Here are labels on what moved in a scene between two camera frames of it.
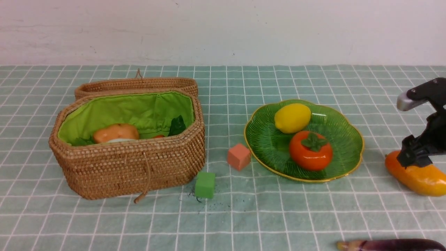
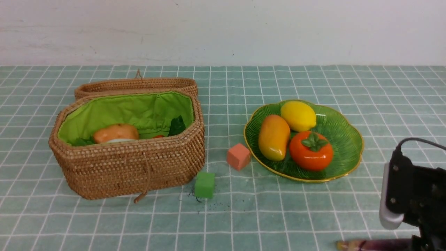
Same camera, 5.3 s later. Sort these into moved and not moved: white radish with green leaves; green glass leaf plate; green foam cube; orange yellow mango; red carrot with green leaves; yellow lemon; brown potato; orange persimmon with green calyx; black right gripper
Moved: orange yellow mango; yellow lemon; black right gripper
Not moved: green glass leaf plate; green foam cube; white radish with green leaves; orange persimmon with green calyx; brown potato; red carrot with green leaves
